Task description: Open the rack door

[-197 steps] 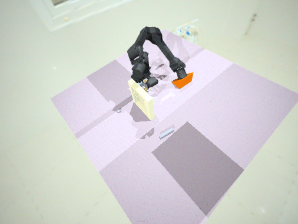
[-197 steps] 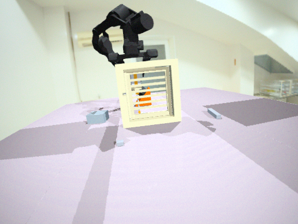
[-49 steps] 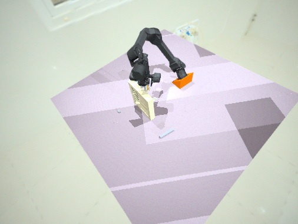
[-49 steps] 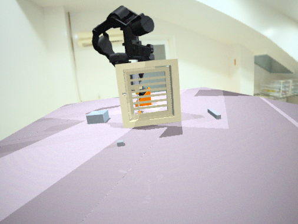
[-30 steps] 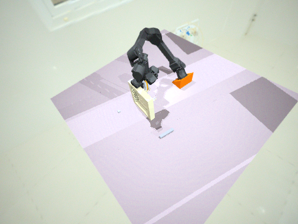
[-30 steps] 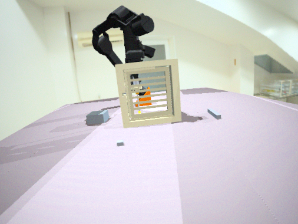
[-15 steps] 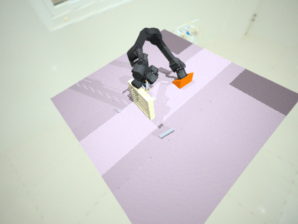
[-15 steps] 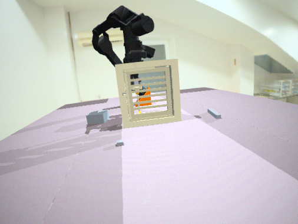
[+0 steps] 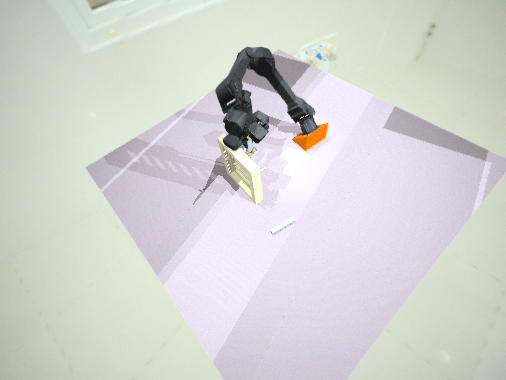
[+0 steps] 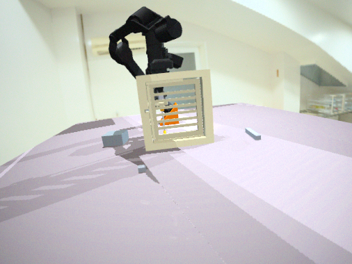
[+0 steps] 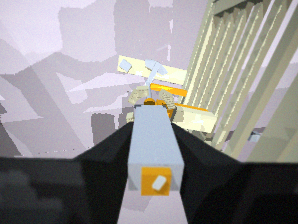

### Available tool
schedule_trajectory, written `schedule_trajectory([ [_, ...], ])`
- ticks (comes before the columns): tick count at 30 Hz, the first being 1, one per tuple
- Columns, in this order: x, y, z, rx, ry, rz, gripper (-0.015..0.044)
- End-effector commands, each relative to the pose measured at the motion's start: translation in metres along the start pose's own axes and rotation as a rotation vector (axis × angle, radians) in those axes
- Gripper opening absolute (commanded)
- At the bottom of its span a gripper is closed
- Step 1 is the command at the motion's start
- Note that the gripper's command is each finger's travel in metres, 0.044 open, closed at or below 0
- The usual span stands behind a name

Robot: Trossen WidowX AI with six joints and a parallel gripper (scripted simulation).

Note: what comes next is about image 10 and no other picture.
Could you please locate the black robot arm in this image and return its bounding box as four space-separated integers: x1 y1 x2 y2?
109 6 184 79

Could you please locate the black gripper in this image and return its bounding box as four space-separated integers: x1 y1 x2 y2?
145 44 173 93

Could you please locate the beige slatted door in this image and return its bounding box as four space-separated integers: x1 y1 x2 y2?
136 69 214 151

